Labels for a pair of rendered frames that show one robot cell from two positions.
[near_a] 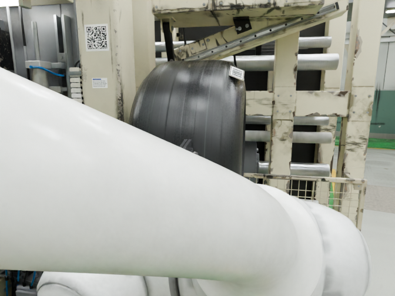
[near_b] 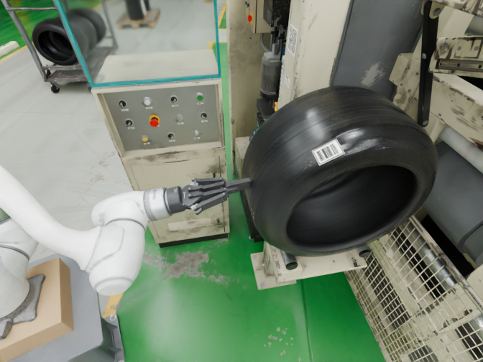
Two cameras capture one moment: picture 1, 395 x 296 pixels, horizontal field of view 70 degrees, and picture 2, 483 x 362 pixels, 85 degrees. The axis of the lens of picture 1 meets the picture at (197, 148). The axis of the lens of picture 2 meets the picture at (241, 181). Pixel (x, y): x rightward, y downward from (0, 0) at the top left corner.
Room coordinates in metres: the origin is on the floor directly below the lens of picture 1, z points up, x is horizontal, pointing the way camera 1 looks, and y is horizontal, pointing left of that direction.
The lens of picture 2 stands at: (0.41, -0.48, 1.78)
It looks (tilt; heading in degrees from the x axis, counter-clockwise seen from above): 45 degrees down; 69
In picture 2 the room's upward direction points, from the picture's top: straight up
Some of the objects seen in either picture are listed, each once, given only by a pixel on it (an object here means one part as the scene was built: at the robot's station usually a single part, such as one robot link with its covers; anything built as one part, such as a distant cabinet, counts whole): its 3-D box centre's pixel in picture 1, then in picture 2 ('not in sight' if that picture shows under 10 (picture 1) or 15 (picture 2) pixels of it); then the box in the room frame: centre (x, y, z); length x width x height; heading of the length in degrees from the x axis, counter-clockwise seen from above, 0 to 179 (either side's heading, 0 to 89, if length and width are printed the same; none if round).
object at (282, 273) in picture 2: not in sight; (277, 235); (0.77, 0.06, 0.83); 0.36 x 0.09 x 0.06; 79
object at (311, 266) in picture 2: not in sight; (307, 235); (0.91, 0.03, 0.80); 0.37 x 0.36 x 0.02; 169
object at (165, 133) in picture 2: not in sight; (180, 165); (0.50, 0.87, 0.63); 0.56 x 0.41 x 1.27; 169
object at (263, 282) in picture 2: not in sight; (272, 266); (0.94, 0.28, 0.02); 0.27 x 0.27 x 0.04; 79
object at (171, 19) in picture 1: (167, 25); (433, 5); (1.19, 0.12, 1.61); 0.06 x 0.06 x 0.05; 79
